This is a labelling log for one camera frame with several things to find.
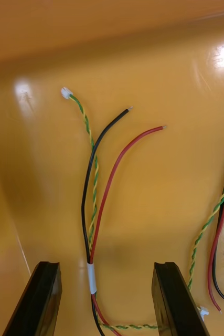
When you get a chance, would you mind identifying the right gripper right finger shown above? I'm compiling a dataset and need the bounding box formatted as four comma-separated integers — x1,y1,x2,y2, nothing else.
151,261,210,336

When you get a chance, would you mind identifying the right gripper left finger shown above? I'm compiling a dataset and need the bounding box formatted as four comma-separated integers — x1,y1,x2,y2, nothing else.
3,261,63,336

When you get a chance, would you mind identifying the red black green-yellow wire harness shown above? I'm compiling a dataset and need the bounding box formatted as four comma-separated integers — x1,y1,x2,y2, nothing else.
187,152,224,322
61,87,168,336

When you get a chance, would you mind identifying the yellow-orange plastic bin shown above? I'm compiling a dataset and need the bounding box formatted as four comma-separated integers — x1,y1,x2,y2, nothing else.
0,0,224,336

